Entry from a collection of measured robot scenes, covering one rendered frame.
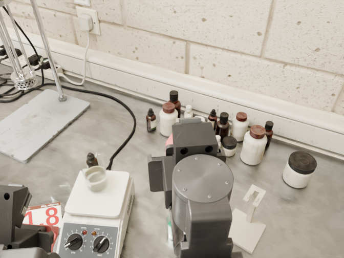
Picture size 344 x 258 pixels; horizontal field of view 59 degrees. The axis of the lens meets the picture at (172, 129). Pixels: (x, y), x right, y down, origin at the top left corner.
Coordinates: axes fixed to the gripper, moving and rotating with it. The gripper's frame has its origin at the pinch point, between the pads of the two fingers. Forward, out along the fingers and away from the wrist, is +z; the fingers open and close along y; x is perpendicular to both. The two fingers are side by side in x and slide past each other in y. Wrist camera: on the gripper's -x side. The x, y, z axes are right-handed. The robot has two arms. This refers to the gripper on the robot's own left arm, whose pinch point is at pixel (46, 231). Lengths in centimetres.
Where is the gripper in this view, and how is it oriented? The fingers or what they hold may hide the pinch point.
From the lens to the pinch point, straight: 62.3
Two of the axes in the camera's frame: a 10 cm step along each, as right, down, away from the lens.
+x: -0.6, 10.0, 0.2
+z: 0.8, -0.2, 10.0
